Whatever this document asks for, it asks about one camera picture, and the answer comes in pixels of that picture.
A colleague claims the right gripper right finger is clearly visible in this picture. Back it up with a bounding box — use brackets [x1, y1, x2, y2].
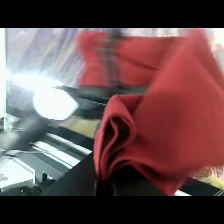
[111, 165, 168, 197]

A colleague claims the silver frame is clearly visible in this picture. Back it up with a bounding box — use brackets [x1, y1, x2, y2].
[0, 113, 95, 197]

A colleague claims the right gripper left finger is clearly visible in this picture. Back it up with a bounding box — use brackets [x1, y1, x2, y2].
[42, 151, 98, 197]

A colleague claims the red garment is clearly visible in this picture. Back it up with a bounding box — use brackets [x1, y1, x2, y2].
[77, 28, 224, 197]

